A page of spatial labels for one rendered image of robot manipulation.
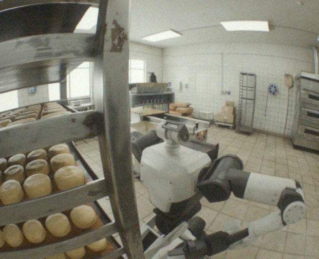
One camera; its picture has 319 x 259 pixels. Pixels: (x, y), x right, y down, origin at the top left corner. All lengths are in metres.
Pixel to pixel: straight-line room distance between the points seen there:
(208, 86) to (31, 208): 5.73
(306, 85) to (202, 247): 4.25
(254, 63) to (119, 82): 5.31
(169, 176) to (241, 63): 5.14
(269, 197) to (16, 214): 0.54
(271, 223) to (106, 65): 0.56
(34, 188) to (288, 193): 0.54
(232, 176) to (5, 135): 0.51
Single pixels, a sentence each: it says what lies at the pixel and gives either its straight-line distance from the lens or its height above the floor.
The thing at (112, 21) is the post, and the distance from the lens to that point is 0.17.
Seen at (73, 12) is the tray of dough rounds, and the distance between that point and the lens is 0.27.
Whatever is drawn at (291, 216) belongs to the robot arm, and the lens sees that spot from 0.50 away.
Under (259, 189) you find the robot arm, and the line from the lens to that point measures 0.48.
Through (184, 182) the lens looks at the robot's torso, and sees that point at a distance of 0.53.
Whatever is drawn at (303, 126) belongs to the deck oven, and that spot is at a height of 0.65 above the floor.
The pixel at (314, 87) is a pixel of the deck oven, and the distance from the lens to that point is 4.50.
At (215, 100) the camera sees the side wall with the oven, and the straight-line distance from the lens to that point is 5.67.
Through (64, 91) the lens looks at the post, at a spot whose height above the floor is 1.27.
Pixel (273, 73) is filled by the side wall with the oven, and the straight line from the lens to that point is 5.34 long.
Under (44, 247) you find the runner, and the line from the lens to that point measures 0.28.
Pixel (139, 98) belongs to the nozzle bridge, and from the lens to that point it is 1.98.
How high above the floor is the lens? 1.27
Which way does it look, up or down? 16 degrees down
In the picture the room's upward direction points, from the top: straight up
